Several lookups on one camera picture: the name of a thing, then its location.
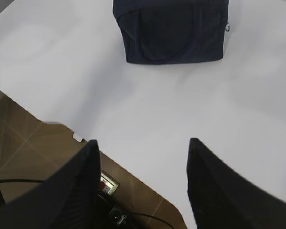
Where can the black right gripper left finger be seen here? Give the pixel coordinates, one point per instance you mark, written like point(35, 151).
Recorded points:
point(66, 200)

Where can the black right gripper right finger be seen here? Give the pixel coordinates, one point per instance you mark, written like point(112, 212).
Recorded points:
point(222, 199)

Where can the navy blue lunch bag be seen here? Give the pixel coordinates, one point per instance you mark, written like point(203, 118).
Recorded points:
point(159, 32)

